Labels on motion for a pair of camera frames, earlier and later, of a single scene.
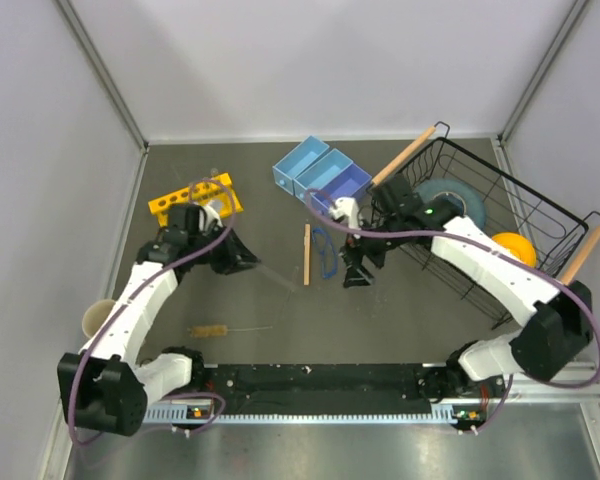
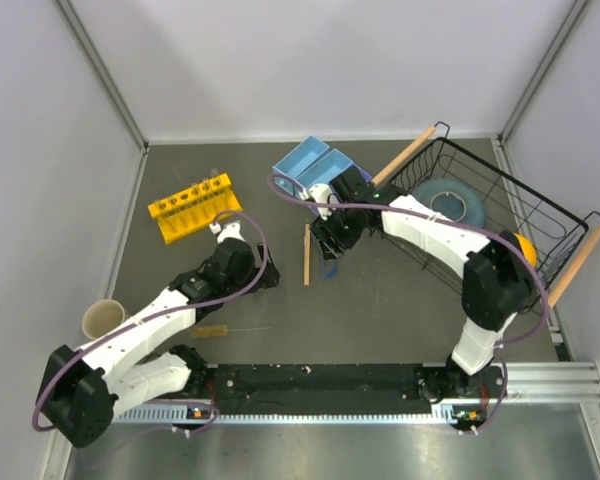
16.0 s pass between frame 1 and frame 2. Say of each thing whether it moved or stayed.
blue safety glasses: stayed
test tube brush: stayed
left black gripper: moved
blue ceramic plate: stayed
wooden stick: stayed
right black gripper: moved
